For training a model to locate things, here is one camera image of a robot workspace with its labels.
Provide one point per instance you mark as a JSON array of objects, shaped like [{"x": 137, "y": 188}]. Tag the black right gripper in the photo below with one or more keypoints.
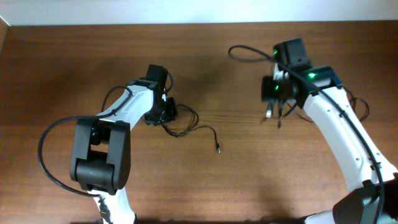
[{"x": 265, "y": 84}]

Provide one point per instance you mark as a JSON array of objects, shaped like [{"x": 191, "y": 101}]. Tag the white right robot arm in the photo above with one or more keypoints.
[{"x": 370, "y": 178}]

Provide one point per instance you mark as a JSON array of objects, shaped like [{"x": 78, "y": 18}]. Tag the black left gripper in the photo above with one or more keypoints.
[{"x": 171, "y": 114}]

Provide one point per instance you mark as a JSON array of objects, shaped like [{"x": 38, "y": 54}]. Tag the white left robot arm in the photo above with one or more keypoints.
[{"x": 101, "y": 155}]

